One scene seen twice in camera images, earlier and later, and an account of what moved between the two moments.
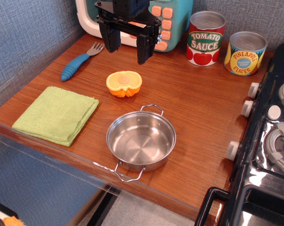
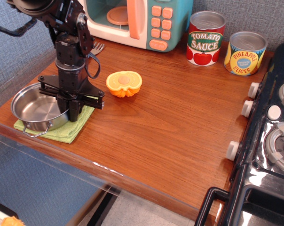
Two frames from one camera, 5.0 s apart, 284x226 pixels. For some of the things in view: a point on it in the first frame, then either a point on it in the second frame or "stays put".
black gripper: (130, 16) to (72, 82)
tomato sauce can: (205, 37) stays put
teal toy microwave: (176, 16) stays put
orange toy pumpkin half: (124, 84) stays put
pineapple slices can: (245, 53) stays put
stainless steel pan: (140, 140) to (36, 110)
